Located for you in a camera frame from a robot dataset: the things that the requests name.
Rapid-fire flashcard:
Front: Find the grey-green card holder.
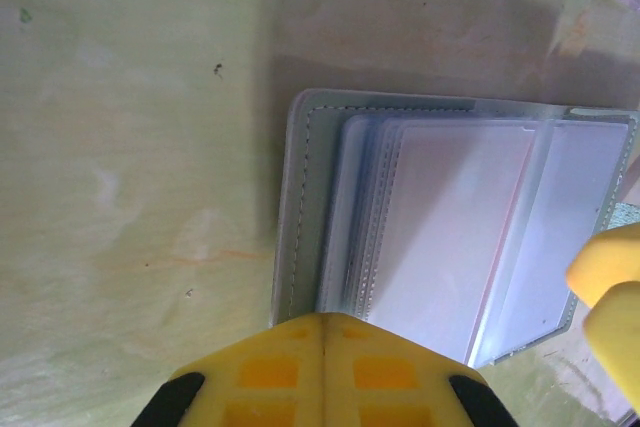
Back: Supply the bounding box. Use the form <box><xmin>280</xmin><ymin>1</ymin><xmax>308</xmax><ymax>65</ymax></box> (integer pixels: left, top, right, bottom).
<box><xmin>271</xmin><ymin>87</ymin><xmax>640</xmax><ymax>369</ymax></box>

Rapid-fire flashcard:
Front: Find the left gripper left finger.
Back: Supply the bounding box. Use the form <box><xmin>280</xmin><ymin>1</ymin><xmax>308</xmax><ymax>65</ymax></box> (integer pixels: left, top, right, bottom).
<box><xmin>132</xmin><ymin>314</ymin><xmax>327</xmax><ymax>427</ymax></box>

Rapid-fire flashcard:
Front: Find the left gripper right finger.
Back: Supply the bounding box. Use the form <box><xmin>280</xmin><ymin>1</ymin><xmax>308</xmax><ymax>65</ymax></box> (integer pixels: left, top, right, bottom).
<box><xmin>324</xmin><ymin>314</ymin><xmax>506</xmax><ymax>427</ymax></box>

